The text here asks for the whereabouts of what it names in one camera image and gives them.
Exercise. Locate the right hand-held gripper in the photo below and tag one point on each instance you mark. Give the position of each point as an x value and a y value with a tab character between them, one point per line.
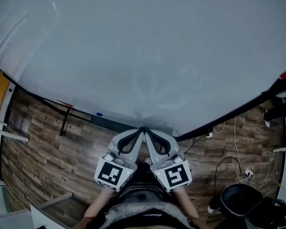
176	175

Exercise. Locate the person's white shoe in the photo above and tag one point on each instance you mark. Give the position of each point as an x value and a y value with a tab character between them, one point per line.
211	209
147	160

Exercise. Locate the black office chair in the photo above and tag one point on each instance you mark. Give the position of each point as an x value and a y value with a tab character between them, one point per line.
240	197

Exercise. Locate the person's black trousers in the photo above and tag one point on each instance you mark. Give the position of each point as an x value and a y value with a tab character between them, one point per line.
145	173

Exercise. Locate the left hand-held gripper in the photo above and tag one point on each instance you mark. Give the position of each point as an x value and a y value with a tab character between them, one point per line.
109	173

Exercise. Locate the dark marker tray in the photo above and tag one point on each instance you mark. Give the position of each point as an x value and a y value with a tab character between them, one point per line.
109	124

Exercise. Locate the grey metal bar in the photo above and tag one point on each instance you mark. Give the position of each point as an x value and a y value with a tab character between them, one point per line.
54	200

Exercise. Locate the white power strip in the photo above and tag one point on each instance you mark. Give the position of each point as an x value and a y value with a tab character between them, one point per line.
248	173

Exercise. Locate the person's right forearm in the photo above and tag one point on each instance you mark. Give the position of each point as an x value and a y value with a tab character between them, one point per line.
186	201

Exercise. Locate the white whiteboard with black frame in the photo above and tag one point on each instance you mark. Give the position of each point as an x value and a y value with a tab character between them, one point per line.
143	44

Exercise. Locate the person's grey knit top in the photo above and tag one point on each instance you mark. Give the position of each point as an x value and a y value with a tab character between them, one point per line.
133	199

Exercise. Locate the person's left forearm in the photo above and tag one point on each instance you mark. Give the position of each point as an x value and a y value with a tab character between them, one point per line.
97	204

